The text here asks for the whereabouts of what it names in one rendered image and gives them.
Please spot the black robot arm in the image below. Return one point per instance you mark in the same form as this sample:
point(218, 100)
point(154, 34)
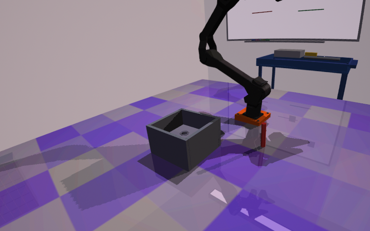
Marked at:
point(256, 88)

